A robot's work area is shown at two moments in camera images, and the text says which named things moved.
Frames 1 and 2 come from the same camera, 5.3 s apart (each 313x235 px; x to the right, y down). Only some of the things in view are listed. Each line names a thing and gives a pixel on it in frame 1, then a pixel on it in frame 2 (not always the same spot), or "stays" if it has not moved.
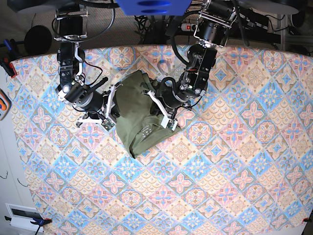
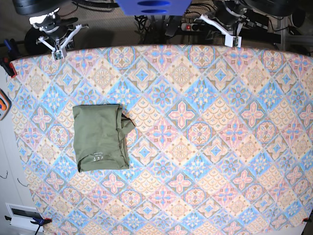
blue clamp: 41,222 stays
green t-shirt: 139,117 → 100,136
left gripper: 100,107 → 58,32
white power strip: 190,27 stays
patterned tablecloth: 239,162 stays
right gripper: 167,102 → 227,18
